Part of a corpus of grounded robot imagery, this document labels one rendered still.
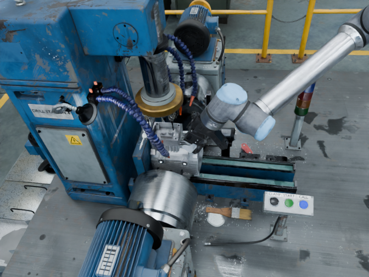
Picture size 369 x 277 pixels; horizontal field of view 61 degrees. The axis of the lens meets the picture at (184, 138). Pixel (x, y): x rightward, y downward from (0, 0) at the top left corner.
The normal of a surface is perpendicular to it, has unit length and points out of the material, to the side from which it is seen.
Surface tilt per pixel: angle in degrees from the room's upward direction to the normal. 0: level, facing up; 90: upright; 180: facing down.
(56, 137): 90
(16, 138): 0
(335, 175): 0
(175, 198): 36
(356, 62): 0
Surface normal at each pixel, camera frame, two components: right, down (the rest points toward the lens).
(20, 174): -0.08, -0.68
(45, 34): -0.18, 0.73
